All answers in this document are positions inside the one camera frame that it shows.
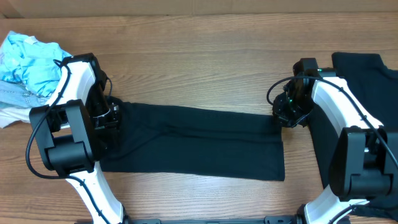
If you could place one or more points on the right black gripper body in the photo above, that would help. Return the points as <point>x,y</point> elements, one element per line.
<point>280,112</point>

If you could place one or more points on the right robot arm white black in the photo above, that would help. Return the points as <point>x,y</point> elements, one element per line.
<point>363,166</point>

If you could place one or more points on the black t-shirt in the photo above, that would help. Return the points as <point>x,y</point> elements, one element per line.
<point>175,139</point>

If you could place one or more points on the black clothes pile right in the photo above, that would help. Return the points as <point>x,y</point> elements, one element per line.
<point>373,85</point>

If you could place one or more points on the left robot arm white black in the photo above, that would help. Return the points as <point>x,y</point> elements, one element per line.
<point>73,132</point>

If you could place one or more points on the light blue crumpled shirt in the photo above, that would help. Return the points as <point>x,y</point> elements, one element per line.
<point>30,63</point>

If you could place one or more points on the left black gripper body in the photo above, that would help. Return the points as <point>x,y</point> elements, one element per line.
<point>112,117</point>

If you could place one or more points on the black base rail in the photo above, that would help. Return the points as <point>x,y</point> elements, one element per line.
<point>211,221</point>

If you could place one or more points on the folded pale pink garment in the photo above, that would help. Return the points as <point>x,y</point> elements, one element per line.
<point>11,115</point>

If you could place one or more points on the folded blue denim jeans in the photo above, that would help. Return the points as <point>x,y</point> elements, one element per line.
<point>16,95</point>

